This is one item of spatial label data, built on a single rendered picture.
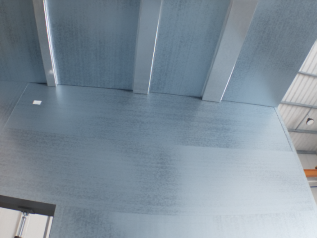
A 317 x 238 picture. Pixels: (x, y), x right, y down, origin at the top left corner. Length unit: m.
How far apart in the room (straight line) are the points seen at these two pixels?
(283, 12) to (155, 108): 1.12
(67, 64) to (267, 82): 1.55
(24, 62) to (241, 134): 1.72
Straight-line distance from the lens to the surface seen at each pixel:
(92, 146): 1.51
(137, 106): 1.74
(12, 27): 1.85
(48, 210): 1.35
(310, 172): 11.75
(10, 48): 1.95
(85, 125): 1.63
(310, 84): 9.89
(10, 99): 1.97
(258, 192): 1.57
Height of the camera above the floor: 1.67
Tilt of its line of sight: 43 degrees up
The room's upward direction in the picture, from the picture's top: straight up
